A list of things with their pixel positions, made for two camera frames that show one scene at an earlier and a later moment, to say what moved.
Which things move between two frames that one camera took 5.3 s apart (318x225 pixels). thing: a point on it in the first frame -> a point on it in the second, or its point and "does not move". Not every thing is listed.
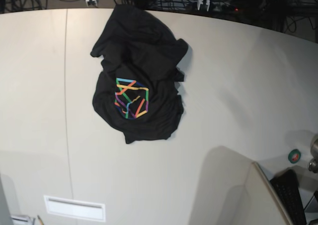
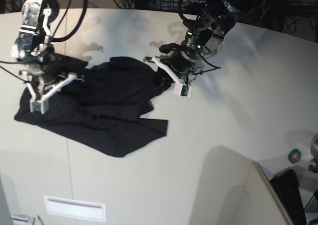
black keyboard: (286, 186) does not move
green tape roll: (294, 156) does not move
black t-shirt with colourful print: (135, 90) -> (104, 104)
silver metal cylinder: (313, 166) does not move
